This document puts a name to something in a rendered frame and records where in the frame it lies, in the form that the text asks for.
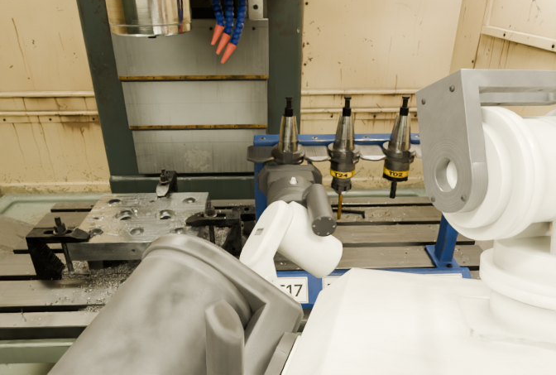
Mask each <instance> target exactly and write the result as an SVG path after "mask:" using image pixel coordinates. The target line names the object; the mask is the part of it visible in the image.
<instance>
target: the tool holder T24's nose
mask: <svg viewBox="0 0 556 375"><path fill-rule="evenodd" d="M331 187H332V188H333V190H334V191H335V192H336V193H337V194H339V195H345V194H346V193H347V192H348V191H349V190H350V189H351V188H352V182H351V178H349V179H339V178H335V177H333V179H332V183H331Z"/></svg>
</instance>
